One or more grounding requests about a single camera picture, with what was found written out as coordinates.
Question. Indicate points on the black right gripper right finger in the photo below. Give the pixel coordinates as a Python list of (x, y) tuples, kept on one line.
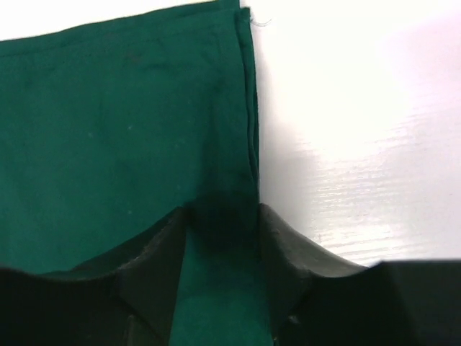
[(318, 298)]

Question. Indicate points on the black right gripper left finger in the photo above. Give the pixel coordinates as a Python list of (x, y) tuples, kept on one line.
[(126, 296)]

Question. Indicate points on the green surgical drape cloth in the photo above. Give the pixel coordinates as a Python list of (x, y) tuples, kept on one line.
[(108, 127)]

